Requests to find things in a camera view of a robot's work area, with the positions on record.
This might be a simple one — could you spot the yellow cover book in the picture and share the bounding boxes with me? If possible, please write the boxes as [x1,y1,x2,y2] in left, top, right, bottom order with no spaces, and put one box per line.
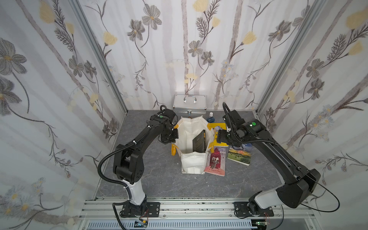
[207,123,228,147]

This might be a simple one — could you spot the white canvas bag yellow handles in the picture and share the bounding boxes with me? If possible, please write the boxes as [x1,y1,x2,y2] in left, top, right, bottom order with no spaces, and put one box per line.
[172,116,215,174]

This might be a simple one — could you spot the black cover book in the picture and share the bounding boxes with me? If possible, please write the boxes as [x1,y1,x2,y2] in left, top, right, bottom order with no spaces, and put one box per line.
[192,129,207,153]

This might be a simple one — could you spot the blue landscape cover book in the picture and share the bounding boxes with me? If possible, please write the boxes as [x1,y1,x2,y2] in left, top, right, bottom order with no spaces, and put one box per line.
[227,144,253,166]

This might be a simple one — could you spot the pink red cover book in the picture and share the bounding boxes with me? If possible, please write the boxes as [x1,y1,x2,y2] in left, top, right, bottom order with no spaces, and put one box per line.
[204,146,229,176]

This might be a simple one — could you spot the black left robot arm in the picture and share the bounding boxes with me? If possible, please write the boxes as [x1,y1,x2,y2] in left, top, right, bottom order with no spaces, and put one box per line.
[113,106,178,215]

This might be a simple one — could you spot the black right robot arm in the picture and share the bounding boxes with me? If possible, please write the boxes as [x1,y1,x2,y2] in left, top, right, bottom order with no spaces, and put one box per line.
[217,103,321,216]

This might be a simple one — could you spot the white cap small bottle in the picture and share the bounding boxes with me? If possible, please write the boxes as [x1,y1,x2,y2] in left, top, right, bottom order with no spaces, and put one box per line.
[207,112,215,123]

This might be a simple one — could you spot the silver aluminium case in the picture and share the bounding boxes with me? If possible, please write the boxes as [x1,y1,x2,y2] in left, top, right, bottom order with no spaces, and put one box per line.
[173,94,207,118]

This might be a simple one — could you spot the small green circuit board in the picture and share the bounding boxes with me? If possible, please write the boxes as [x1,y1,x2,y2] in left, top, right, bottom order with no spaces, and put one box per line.
[134,220,148,228]

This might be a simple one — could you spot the small right circuit board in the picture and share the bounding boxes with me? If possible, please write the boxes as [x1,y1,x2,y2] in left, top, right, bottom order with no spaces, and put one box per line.
[252,219,268,230]

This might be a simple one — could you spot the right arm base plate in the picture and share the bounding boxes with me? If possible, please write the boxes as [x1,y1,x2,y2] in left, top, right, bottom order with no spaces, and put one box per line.
[233,202,274,219]

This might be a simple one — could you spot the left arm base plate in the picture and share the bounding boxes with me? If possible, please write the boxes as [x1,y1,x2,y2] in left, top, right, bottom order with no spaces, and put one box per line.
[119,201,161,218]

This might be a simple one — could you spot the aluminium mounting rail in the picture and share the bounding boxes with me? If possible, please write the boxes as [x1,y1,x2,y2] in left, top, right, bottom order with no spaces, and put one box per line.
[77,197,317,220]

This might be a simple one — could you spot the white slotted cable duct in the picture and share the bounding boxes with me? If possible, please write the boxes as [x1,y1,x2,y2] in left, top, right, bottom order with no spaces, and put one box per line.
[86,219,257,230]

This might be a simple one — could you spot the right black cable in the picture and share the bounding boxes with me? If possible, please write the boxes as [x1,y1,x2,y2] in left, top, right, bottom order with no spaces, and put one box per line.
[270,172,341,230]

